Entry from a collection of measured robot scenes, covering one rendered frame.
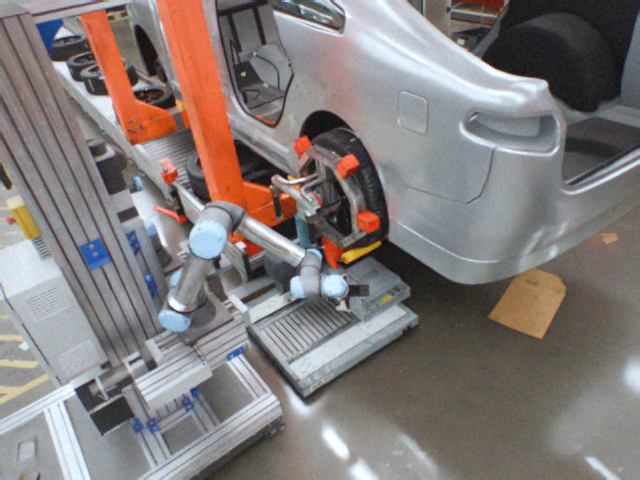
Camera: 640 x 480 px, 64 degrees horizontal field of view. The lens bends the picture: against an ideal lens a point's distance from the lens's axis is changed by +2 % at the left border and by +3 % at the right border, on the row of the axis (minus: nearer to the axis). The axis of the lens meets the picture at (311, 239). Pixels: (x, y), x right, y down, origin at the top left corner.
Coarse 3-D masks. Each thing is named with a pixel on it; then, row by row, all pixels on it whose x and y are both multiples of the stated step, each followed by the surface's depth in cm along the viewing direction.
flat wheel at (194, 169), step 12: (240, 144) 422; (192, 156) 413; (240, 156) 408; (252, 156) 421; (192, 168) 395; (240, 168) 386; (252, 168) 386; (264, 168) 398; (192, 180) 393; (204, 180) 383; (204, 192) 392
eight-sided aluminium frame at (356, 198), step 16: (304, 160) 270; (320, 160) 255; (336, 160) 247; (304, 176) 288; (336, 176) 249; (352, 176) 247; (352, 192) 246; (352, 208) 249; (320, 224) 291; (352, 224) 255; (336, 240) 279; (352, 240) 263
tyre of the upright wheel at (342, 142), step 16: (320, 144) 266; (336, 144) 252; (352, 144) 250; (368, 160) 246; (368, 176) 244; (368, 192) 246; (368, 208) 252; (384, 208) 251; (384, 224) 257; (368, 240) 266
